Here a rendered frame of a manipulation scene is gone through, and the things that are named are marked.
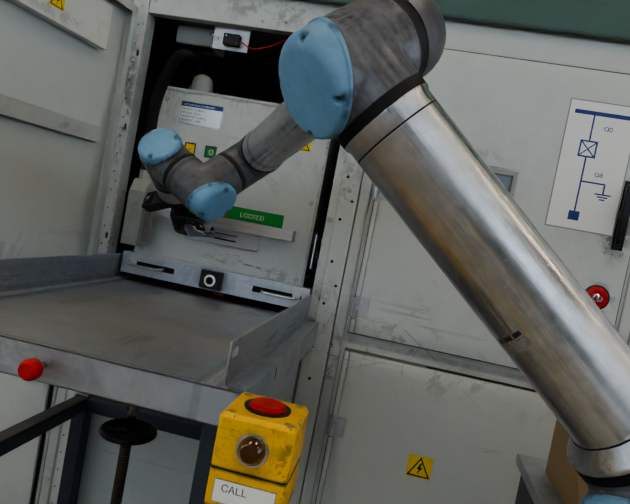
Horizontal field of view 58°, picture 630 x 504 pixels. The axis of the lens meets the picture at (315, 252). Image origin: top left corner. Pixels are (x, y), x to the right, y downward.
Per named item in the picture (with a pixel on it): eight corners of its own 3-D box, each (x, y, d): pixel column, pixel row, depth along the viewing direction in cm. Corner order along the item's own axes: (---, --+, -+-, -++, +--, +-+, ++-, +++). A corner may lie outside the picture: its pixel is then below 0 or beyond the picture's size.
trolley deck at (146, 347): (238, 432, 80) (246, 391, 80) (-136, 338, 89) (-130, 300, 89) (314, 344, 147) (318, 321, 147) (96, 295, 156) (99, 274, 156)
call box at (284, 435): (278, 529, 56) (297, 428, 55) (201, 508, 57) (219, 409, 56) (293, 492, 64) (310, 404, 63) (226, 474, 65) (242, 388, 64)
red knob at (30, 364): (32, 385, 80) (36, 363, 80) (12, 380, 80) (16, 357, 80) (52, 377, 84) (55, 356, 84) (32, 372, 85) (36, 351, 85)
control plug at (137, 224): (136, 246, 147) (147, 179, 146) (119, 242, 148) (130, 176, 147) (149, 246, 155) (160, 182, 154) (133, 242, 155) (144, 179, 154)
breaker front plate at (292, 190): (299, 292, 151) (333, 114, 148) (132, 257, 158) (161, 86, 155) (300, 292, 152) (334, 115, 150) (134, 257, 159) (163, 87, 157)
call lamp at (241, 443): (262, 476, 54) (268, 442, 54) (228, 468, 55) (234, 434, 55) (265, 471, 56) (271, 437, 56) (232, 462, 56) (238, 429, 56)
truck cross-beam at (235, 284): (306, 311, 150) (311, 289, 150) (119, 271, 158) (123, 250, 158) (309, 309, 155) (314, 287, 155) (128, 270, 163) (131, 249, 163)
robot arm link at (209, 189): (246, 174, 111) (205, 140, 116) (199, 203, 106) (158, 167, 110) (246, 205, 119) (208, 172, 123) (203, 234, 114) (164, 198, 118)
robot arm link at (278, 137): (454, -64, 67) (249, 131, 126) (387, -31, 61) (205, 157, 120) (503, 23, 69) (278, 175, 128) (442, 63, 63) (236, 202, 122)
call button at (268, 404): (279, 428, 57) (282, 413, 57) (242, 419, 58) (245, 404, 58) (288, 416, 61) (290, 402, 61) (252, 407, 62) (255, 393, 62)
